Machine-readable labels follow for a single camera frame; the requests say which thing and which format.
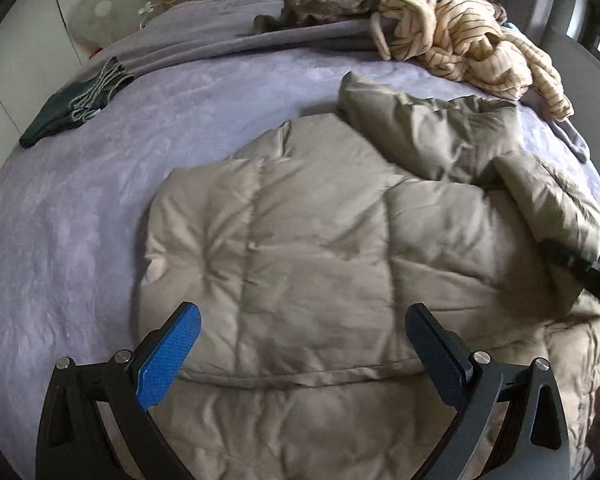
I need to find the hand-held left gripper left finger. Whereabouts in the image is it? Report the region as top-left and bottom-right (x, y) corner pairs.
(36, 301), (202, 480)

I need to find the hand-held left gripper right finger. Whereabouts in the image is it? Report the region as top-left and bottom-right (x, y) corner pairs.
(405, 302), (573, 480)

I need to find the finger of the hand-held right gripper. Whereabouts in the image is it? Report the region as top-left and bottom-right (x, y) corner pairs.
(541, 239), (600, 315)

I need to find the khaki puffer jacket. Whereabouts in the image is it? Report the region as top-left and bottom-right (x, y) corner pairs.
(130, 71), (600, 480)

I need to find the light grey cloth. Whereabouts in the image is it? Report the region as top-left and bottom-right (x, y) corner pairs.
(500, 21), (590, 163)

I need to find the purple bed blanket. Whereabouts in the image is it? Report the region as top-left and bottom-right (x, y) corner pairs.
(0, 35), (600, 463)

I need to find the dark green folded cloth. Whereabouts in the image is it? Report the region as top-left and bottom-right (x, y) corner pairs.
(19, 56), (137, 150)

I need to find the cream striped garment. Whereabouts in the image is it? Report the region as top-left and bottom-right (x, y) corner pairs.
(370, 0), (574, 122)

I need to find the grey fleece blanket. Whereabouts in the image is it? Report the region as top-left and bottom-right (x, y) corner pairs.
(77, 0), (398, 83)

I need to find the white standing fan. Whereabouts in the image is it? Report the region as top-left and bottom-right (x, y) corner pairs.
(70, 0), (117, 46)

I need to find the brown fur blanket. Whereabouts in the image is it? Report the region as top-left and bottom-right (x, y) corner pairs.
(254, 0), (463, 32)

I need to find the white cable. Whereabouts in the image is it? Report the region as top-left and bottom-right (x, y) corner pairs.
(137, 1), (162, 28)

